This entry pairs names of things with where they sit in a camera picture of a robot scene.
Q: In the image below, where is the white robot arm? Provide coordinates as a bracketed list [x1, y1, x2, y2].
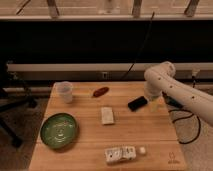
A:
[144, 61, 213, 127]

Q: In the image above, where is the white sponge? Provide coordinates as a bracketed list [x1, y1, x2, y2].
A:
[101, 107, 114, 125]

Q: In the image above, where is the brown sausage toy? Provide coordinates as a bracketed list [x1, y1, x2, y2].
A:
[93, 87, 109, 97]

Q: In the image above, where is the crushed white plastic bottle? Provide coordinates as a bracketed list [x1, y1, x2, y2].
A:
[104, 146, 146, 164]

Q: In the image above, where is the clear plastic cup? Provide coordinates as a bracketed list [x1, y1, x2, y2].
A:
[56, 81, 73, 103]

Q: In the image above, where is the green ceramic bowl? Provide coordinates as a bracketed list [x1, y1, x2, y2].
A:
[40, 113, 78, 149]

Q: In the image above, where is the black office chair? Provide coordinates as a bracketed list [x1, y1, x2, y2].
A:
[0, 62, 37, 148]

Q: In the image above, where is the white baseboard heater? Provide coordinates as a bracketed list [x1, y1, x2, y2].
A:
[8, 63, 213, 81]

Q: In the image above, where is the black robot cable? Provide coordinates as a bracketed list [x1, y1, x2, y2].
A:
[163, 94, 203, 146]

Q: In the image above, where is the black hanging cable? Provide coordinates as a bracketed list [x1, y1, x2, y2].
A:
[119, 11, 156, 81]

